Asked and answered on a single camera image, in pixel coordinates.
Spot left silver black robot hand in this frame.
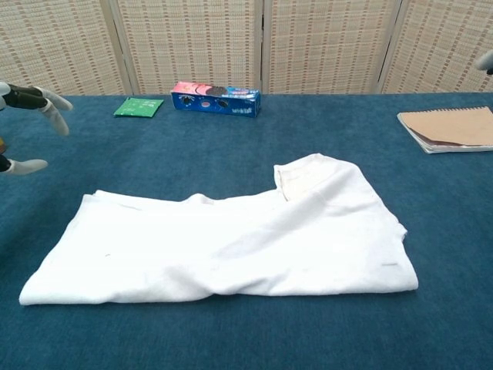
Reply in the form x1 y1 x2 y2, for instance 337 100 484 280
0 81 74 177

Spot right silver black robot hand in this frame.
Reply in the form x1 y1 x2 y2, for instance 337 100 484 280
475 52 493 75

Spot white T-shirt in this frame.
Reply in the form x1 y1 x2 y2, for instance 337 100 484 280
18 153 420 308

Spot brown spiral notebook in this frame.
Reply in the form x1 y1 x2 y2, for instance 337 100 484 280
396 106 493 155

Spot green sachet packet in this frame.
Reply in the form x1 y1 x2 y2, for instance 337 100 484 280
112 96 164 117

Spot woven folding screen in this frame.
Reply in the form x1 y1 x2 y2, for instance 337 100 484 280
0 0 493 100

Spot blue pink cookie box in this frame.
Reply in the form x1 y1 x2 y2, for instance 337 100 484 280
170 80 263 119

